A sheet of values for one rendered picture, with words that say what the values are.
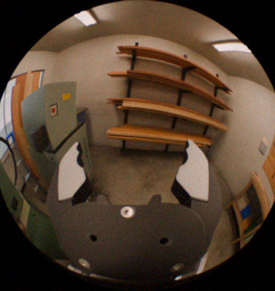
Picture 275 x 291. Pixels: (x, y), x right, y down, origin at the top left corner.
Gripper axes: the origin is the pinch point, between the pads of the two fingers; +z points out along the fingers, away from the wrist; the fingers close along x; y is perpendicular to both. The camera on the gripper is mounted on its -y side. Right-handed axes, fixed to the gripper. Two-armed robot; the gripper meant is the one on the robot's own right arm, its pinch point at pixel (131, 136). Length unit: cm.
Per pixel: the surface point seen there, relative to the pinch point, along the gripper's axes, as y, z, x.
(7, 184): 12, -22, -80
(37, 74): -102, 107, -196
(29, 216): 36, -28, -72
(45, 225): 56, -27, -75
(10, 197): 18, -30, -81
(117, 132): 59, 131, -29
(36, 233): 46, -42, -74
